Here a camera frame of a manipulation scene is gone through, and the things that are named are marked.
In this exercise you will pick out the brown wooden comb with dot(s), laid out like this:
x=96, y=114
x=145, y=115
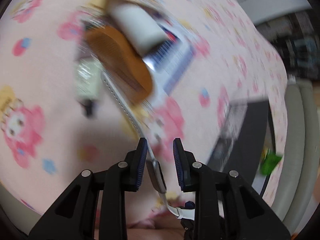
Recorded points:
x=121, y=60

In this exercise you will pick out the pink cartoon print blanket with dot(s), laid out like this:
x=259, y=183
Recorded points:
x=46, y=139

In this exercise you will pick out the green yellow corn snack bag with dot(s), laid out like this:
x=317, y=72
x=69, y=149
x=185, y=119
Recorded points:
x=268, y=161

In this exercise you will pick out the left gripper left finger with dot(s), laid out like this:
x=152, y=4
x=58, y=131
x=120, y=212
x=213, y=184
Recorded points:
x=73, y=214

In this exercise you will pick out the white strap smart watch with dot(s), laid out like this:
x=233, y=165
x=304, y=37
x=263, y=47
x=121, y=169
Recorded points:
x=153, y=165

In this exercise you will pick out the black storage box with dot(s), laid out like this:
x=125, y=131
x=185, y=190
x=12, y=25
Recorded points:
x=247, y=130

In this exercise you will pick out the white blue wet wipes pack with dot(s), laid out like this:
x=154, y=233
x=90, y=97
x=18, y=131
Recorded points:
x=166, y=51

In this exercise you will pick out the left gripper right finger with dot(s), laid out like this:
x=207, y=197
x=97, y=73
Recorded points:
x=226, y=207

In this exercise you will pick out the white cardboard tube roll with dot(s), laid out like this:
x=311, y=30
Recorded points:
x=137, y=27

